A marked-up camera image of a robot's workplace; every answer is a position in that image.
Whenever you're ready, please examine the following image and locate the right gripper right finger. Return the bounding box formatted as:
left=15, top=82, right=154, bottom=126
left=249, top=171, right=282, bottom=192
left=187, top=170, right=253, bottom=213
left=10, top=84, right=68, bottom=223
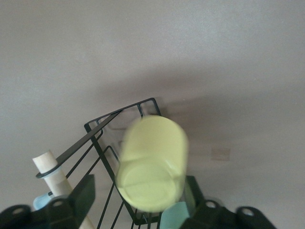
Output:
left=185, top=176, right=229, bottom=229

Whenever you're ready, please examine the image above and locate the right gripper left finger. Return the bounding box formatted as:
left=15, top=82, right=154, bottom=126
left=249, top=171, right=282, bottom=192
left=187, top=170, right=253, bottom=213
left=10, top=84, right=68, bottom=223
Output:
left=47, top=174, right=96, bottom=229

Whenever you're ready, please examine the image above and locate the mint green plastic cup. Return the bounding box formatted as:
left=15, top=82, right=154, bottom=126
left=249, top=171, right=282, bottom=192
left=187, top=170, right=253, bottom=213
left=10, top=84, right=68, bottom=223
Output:
left=160, top=181, right=197, bottom=229

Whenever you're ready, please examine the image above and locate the black wire cup holder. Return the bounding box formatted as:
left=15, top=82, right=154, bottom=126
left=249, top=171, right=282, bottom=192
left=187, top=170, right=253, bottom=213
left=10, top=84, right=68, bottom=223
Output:
left=32, top=97, right=165, bottom=229

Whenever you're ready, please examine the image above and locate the yellow plastic cup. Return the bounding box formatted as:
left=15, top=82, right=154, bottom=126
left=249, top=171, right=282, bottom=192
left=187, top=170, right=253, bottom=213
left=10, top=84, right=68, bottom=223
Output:
left=115, top=115, right=190, bottom=212

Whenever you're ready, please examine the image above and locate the brown table cover sheet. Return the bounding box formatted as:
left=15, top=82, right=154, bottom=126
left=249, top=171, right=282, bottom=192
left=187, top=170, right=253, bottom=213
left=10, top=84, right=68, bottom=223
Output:
left=0, top=0, right=305, bottom=229

